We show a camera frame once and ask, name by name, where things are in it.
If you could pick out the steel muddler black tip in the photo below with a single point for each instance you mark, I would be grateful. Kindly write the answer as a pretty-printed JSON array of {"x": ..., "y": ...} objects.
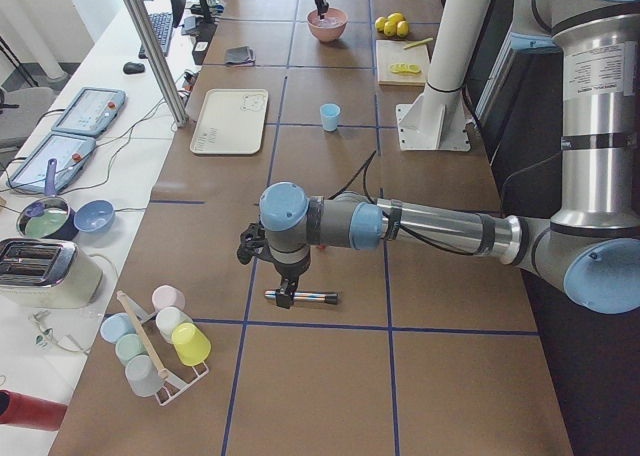
[{"x": 308, "y": 297}]

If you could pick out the clear ice cubes pile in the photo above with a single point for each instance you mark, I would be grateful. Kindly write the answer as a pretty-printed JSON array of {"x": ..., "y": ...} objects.
[{"x": 327, "y": 23}]

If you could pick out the yellow cup on rack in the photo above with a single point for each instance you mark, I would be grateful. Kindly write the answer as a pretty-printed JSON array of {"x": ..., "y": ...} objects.
[{"x": 191, "y": 344}]

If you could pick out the white cup on rack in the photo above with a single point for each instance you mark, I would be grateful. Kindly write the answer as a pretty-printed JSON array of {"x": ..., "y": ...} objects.
[{"x": 167, "y": 319}]

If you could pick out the light blue plastic cup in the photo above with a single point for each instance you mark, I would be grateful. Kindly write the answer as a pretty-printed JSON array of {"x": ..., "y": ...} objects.
[{"x": 330, "y": 115}]

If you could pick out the pink cup on rack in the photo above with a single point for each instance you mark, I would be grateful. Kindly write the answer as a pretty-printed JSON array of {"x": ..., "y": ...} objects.
[{"x": 168, "y": 296}]

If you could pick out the grey cup on rack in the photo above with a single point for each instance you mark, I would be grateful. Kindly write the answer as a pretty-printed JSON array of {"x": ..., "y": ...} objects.
[{"x": 142, "y": 376}]

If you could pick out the green cup on rack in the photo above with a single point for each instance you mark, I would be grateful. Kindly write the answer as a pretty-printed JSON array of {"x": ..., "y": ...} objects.
[{"x": 128, "y": 347}]

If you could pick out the blue cup on rack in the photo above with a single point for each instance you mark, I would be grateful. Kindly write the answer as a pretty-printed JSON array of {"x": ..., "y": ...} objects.
[{"x": 115, "y": 327}]

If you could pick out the pink bowl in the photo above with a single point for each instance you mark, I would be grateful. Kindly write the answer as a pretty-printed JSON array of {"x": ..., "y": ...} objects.
[{"x": 331, "y": 35}]

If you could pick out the whole yellow lemon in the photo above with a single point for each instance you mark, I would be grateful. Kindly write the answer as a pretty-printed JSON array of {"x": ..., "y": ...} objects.
[
  {"x": 380, "y": 23},
  {"x": 395, "y": 17},
  {"x": 402, "y": 29},
  {"x": 390, "y": 29}
]

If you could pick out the grey folded cloth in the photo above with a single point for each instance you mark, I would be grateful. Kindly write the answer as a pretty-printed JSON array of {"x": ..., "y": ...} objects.
[{"x": 239, "y": 56}]

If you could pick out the bamboo cutting board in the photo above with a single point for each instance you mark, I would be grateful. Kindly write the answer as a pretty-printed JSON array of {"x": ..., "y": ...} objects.
[{"x": 391, "y": 52}]

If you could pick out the yellow plastic knife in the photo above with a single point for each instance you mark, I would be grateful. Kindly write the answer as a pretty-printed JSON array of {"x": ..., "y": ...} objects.
[{"x": 414, "y": 44}]

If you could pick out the cream bear print tray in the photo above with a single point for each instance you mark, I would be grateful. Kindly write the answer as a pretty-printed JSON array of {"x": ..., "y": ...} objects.
[{"x": 230, "y": 122}]

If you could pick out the black keyboard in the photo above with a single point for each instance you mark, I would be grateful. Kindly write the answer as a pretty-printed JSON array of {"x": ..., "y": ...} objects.
[{"x": 162, "y": 25}]

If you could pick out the black computer mouse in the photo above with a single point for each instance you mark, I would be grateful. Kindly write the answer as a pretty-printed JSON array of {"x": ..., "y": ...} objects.
[{"x": 131, "y": 68}]

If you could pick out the blue bowl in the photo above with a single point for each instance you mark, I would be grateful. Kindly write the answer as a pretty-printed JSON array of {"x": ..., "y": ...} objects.
[{"x": 94, "y": 217}]

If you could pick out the white toaster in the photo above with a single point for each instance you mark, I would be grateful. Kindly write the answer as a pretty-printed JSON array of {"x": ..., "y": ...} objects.
[{"x": 51, "y": 274}]

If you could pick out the blue saucepan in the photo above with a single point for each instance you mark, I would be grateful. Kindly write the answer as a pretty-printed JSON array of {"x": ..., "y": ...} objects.
[{"x": 49, "y": 217}]

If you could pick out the teach pendant tablet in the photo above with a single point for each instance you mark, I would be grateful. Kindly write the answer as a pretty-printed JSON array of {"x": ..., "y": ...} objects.
[
  {"x": 71, "y": 151},
  {"x": 91, "y": 112}
]

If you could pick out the red bottle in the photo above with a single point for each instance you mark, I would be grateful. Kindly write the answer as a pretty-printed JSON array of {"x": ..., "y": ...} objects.
[{"x": 30, "y": 412}]

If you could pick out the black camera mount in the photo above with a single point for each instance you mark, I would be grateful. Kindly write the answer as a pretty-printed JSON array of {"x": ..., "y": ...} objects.
[{"x": 253, "y": 244}]

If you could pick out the white wire cup rack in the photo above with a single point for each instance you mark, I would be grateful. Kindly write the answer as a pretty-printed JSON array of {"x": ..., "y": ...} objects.
[{"x": 174, "y": 385}]

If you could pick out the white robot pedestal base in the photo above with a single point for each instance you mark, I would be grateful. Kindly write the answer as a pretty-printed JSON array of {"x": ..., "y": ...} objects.
[{"x": 435, "y": 120}]

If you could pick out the aluminium frame post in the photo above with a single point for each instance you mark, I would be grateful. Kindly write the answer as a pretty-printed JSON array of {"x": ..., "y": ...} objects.
[{"x": 142, "y": 23}]

